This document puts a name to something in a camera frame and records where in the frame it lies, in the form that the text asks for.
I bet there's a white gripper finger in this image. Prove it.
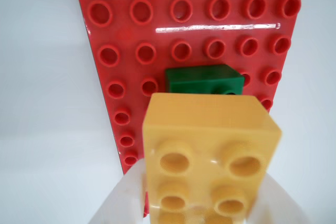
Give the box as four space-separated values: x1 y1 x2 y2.
89 157 148 224
249 173 313 224

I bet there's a yellow lego brick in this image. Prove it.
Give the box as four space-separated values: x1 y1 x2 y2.
141 92 283 224

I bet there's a green lego brick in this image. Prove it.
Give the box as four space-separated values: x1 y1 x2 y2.
164 63 245 96

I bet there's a red lego baseplate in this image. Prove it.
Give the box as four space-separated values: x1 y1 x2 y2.
71 0 308 218

